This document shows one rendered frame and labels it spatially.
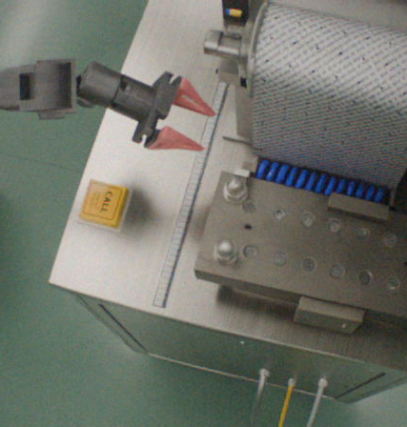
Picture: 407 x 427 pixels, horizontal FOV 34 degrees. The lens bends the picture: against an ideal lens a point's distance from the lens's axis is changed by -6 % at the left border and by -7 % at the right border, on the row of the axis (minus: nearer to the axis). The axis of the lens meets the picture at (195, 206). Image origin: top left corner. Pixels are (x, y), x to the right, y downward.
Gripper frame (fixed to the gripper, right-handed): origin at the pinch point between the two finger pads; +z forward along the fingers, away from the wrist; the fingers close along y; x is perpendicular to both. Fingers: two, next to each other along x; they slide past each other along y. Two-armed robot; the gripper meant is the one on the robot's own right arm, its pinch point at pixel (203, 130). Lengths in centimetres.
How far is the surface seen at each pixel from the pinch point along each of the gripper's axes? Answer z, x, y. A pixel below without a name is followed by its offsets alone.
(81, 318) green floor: 16, -115, 21
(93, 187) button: -8.7, -23.2, 7.7
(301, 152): 13.5, 5.9, -0.9
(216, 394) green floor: 56, -94, 31
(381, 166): 23.6, 13.3, -1.2
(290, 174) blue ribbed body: 14.5, 1.9, 1.5
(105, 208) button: -5.8, -21.7, 10.8
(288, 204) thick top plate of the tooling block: 15.7, 1.3, 5.8
